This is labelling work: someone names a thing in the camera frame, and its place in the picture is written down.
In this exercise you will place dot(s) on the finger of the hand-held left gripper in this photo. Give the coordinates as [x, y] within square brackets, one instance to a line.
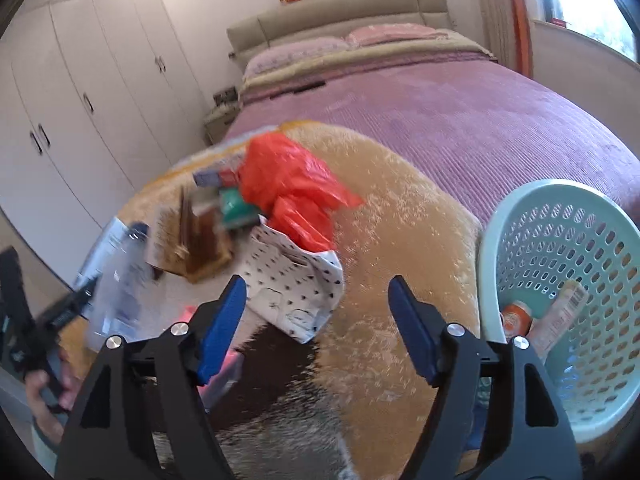
[85, 291]

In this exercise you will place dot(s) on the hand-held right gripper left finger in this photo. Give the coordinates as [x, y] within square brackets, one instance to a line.
[222, 327]

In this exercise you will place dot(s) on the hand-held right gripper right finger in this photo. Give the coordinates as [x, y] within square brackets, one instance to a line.
[412, 330]

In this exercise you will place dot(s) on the clear plastic bottle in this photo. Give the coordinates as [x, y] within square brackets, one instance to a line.
[120, 285]

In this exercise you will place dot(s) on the white patterned paper bag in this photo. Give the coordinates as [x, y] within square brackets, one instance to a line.
[292, 285]

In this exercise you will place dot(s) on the orange plastic bag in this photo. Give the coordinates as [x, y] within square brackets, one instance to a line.
[290, 185]

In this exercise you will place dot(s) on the pale green laundry basket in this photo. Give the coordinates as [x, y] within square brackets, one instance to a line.
[575, 240]

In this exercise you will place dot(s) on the person's left hand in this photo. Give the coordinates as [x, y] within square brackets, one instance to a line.
[47, 395]

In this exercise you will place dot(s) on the brown cardboard box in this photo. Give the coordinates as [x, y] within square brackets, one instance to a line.
[197, 245]

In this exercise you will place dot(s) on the printed bear blanket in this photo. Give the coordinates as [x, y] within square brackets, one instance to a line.
[390, 240]

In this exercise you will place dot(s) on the orange drink can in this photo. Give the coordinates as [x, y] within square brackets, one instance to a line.
[517, 320]

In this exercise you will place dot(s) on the green packet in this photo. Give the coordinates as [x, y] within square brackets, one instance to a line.
[235, 207]

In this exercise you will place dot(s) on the beige snack packet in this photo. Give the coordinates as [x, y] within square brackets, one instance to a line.
[555, 317]

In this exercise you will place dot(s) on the small blue box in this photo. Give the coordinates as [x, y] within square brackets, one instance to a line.
[207, 178]

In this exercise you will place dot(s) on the small red box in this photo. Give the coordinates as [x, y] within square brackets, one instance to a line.
[231, 176]

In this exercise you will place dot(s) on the beige nightstand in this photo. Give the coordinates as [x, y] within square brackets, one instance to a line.
[220, 122]

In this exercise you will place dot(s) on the white wardrobe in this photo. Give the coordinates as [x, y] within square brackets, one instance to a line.
[90, 85]

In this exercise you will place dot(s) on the purple bedspread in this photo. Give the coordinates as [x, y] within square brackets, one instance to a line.
[450, 125]

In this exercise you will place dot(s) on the beige folded quilt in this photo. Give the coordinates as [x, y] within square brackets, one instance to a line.
[400, 57]

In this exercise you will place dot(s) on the pink pillow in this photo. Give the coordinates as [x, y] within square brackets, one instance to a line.
[295, 55]
[395, 35]

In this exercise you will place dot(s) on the beige padded headboard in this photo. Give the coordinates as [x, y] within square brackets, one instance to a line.
[340, 12]

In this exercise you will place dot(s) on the beige and orange curtain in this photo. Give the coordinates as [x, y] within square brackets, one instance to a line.
[500, 10]

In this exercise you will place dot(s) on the dark framed window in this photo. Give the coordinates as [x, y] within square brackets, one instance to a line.
[590, 5]

